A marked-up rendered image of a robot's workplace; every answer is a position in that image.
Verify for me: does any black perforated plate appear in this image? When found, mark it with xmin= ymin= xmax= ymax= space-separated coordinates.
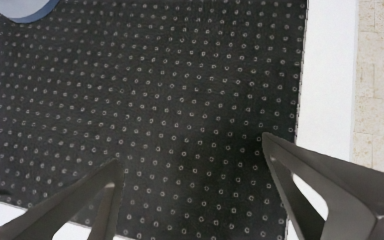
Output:
xmin=0 ymin=0 xmax=310 ymax=240

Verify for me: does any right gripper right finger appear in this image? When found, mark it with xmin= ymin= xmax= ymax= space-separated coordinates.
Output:
xmin=262 ymin=132 xmax=384 ymax=240

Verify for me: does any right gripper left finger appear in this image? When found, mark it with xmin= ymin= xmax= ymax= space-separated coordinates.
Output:
xmin=0 ymin=158 xmax=124 ymax=240

